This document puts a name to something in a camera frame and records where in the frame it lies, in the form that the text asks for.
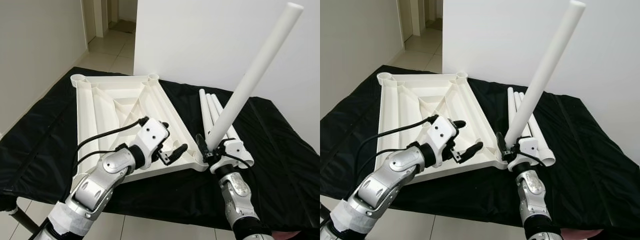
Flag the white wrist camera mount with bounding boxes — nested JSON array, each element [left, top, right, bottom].
[[222, 139, 247, 168], [517, 136, 540, 166], [135, 120, 170, 156], [426, 116, 458, 168]]

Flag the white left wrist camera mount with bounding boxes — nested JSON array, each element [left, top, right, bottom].
[[135, 120, 170, 156], [426, 116, 458, 168]]

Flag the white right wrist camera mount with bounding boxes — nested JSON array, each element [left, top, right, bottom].
[[517, 136, 540, 166], [222, 139, 247, 168]]

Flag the white door frame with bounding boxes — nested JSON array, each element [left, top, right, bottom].
[[81, 0, 121, 38], [397, 0, 431, 36]]

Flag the black metal frame rod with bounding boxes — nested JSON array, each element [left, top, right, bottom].
[[7, 197, 38, 233]]

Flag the white plastic table leg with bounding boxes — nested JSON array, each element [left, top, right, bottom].
[[507, 87, 521, 132], [520, 92, 557, 168], [212, 93, 255, 168], [199, 89, 213, 135], [205, 2, 305, 151], [514, 91, 541, 143], [504, 0, 587, 148], [205, 93, 231, 143]]

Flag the pink round cushion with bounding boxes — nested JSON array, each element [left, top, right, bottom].
[[560, 227, 601, 239], [270, 230, 301, 240]]

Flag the black table cloth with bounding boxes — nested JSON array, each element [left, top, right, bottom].
[[320, 65, 640, 236], [0, 66, 321, 233]]

